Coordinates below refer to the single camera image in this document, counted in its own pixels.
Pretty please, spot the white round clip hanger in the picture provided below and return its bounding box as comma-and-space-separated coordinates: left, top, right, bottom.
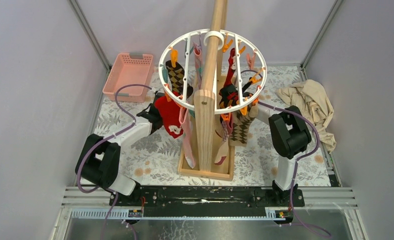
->
158, 29, 268, 116

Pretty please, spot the pink plastic basket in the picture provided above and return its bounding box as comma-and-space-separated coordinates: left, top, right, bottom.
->
102, 53, 154, 103

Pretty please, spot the beige crumpled cloth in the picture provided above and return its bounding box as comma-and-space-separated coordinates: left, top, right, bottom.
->
276, 79, 337, 153

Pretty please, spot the pink sock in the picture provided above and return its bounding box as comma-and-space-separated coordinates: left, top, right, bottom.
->
178, 107, 196, 169

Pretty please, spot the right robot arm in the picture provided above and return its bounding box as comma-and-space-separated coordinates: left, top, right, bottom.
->
256, 105, 312, 206

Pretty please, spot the beige brown argyle sock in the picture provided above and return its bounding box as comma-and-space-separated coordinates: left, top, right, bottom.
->
229, 111, 258, 147

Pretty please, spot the wooden hanger stand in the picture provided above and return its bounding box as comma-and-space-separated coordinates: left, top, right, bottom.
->
177, 0, 235, 181

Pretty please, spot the black red yellow argyle sock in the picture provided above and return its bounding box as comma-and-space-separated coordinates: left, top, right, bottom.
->
219, 84, 239, 109

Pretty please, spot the floral table mat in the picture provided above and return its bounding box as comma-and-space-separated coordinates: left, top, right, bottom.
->
94, 66, 331, 187

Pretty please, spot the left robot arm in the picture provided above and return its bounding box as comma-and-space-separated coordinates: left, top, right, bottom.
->
75, 103, 163, 206

